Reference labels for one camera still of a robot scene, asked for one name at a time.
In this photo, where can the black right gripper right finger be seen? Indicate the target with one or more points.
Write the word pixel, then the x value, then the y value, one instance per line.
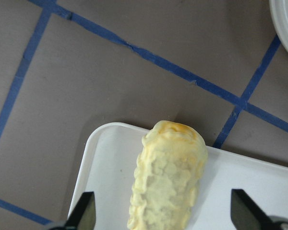
pixel 245 214

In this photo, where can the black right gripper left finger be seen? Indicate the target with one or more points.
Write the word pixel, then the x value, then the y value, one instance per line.
pixel 84 213

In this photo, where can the white round dish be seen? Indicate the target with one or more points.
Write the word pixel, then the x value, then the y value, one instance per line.
pixel 279 14

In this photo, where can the white rectangular tray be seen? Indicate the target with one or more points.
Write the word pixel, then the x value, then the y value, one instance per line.
pixel 108 165

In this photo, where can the yellow bread roll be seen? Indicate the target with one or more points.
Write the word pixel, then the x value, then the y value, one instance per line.
pixel 167 177

